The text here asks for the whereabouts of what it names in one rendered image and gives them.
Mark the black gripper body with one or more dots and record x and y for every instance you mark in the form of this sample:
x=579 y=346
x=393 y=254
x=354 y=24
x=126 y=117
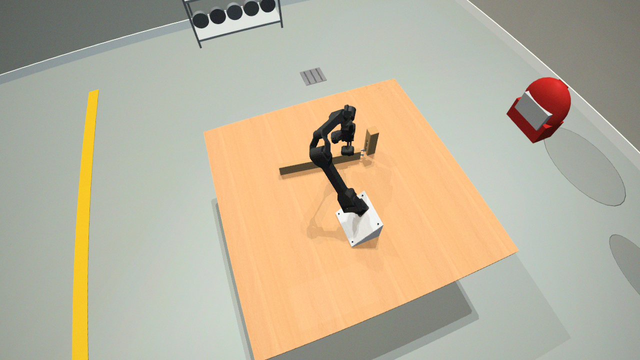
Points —
x=348 y=150

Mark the wooden rail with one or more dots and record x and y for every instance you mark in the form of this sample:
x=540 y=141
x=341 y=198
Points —
x=307 y=164

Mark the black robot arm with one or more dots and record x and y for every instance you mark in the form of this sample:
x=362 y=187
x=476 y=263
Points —
x=321 y=156

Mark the wooden post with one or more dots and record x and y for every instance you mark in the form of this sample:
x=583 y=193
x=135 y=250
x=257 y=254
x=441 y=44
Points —
x=371 y=139

